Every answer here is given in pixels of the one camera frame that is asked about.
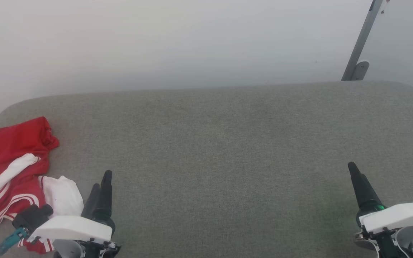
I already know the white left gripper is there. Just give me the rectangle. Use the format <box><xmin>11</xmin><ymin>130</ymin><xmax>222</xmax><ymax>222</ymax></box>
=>
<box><xmin>28</xmin><ymin>170</ymin><xmax>122</xmax><ymax>258</ymax></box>

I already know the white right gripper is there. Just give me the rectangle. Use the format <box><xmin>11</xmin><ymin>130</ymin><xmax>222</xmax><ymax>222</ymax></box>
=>
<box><xmin>348</xmin><ymin>162</ymin><xmax>413</xmax><ymax>258</ymax></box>

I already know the red white basketball jersey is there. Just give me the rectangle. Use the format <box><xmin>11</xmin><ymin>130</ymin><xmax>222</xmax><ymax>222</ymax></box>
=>
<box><xmin>0</xmin><ymin>116</ymin><xmax>85</xmax><ymax>255</ymax></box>

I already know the grey metal pole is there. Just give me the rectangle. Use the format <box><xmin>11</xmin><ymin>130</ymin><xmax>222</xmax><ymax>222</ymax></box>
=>
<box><xmin>341</xmin><ymin>0</ymin><xmax>384</xmax><ymax>81</ymax></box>

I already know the teal camera connector plug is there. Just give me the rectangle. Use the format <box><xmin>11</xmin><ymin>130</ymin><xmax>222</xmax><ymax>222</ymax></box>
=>
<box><xmin>0</xmin><ymin>227</ymin><xmax>30</xmax><ymax>257</ymax></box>

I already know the grey metal pole bracket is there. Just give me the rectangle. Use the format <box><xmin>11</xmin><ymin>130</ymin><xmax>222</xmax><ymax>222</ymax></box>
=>
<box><xmin>350</xmin><ymin>61</ymin><xmax>370</xmax><ymax>81</ymax></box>

